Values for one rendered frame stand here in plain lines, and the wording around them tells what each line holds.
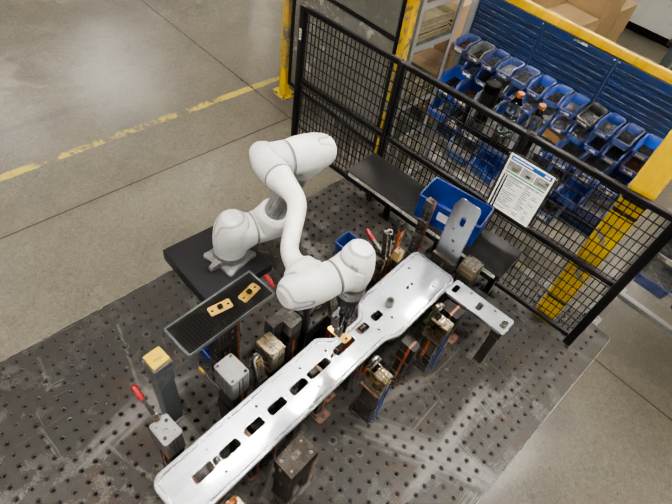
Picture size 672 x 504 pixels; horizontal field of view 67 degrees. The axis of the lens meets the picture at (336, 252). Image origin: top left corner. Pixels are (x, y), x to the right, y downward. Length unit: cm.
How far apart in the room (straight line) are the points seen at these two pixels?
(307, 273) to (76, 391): 121
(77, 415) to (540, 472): 228
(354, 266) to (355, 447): 92
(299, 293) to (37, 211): 285
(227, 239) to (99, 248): 150
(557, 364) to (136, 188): 296
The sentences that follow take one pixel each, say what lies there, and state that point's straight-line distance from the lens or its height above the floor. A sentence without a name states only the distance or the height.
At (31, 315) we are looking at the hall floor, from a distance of 341.
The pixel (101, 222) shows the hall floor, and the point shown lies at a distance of 377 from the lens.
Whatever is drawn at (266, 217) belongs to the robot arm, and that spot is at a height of 102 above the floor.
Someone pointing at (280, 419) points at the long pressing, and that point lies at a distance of 178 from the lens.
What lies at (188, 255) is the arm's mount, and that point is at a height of 77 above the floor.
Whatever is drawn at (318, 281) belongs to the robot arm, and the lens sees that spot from 135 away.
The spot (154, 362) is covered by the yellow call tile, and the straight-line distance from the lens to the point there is 172.
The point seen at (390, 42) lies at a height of 101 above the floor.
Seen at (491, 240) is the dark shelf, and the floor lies 103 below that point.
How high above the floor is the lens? 266
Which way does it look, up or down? 49 degrees down
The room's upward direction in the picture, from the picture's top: 11 degrees clockwise
